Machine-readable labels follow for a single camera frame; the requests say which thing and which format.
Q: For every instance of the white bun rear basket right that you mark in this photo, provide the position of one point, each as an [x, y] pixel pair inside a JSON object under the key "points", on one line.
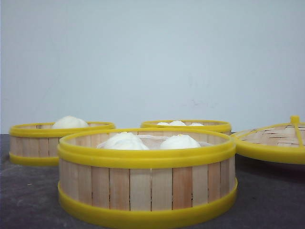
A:
{"points": [[196, 124]]}

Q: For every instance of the left white bun front basket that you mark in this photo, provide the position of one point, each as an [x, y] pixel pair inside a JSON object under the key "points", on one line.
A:
{"points": [[123, 141]]}

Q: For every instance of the right white bun front basket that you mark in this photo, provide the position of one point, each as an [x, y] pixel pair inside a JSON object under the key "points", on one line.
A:
{"points": [[179, 142]]}

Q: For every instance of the white bun rear basket left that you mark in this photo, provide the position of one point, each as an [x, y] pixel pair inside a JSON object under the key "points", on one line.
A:
{"points": [[163, 123]]}

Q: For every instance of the bamboo steamer lid yellow rim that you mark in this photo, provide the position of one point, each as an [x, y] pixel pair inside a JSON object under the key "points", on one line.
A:
{"points": [[279, 143]]}

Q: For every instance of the bamboo steamer basket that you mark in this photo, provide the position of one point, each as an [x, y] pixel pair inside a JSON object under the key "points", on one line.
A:
{"points": [[36, 144], [146, 189], [209, 125]]}

